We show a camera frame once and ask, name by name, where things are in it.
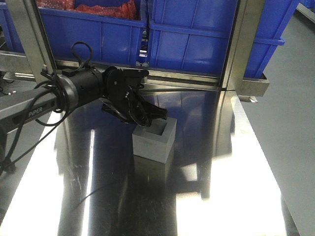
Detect blue plastic bin right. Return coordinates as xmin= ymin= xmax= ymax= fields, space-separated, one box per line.
xmin=147 ymin=0 xmax=299 ymax=78

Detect red mesh packaged items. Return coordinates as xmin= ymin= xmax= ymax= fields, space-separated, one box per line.
xmin=36 ymin=0 xmax=137 ymax=20

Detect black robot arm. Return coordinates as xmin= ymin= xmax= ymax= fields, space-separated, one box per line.
xmin=0 ymin=66 xmax=168 ymax=133

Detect blue bin with red items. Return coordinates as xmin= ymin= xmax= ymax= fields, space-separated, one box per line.
xmin=0 ymin=0 xmax=148 ymax=67

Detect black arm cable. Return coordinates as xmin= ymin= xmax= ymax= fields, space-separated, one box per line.
xmin=0 ymin=41 xmax=94 ymax=173

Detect stainless steel shelf frame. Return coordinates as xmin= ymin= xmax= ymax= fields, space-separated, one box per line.
xmin=0 ymin=0 xmax=270 ymax=104

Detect gray square base block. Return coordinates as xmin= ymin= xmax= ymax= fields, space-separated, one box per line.
xmin=132 ymin=117 xmax=177 ymax=164

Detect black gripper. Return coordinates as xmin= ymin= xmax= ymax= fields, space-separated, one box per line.
xmin=100 ymin=66 xmax=168 ymax=127

